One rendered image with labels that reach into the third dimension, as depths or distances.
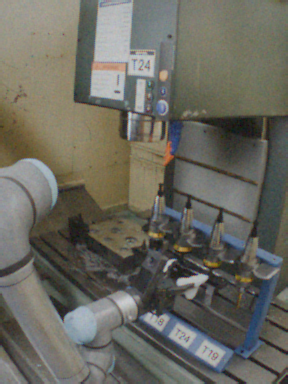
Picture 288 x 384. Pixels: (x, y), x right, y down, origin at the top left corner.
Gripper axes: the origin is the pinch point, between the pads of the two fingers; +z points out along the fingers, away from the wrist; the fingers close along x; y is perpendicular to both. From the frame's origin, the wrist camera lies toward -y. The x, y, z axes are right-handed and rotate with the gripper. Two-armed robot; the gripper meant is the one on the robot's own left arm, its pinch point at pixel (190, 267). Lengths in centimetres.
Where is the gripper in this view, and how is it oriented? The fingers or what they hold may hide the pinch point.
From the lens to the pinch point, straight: 94.8
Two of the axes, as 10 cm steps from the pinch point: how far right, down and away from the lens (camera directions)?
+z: 7.4, -2.2, 6.3
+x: 6.7, 2.9, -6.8
